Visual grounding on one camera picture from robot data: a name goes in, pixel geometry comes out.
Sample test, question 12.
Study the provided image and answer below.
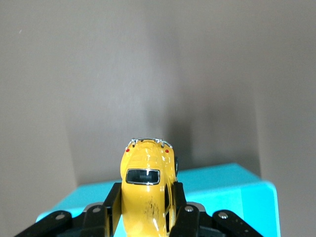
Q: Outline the yellow beetle toy car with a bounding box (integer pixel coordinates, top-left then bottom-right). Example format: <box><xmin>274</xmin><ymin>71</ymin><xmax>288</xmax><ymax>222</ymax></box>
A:
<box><xmin>119</xmin><ymin>137</ymin><xmax>179</xmax><ymax>237</ymax></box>

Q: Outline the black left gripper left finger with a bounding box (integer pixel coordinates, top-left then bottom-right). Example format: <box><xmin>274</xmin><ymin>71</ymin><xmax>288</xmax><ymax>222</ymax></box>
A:
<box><xmin>14</xmin><ymin>182</ymin><xmax>123</xmax><ymax>237</ymax></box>

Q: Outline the turquoise plastic bin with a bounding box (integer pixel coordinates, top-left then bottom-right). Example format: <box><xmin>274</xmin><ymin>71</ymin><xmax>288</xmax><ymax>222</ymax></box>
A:
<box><xmin>35</xmin><ymin>162</ymin><xmax>281</xmax><ymax>237</ymax></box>

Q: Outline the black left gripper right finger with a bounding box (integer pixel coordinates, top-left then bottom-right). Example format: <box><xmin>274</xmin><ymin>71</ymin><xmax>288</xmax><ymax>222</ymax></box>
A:
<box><xmin>168</xmin><ymin>181</ymin><xmax>258</xmax><ymax>237</ymax></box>

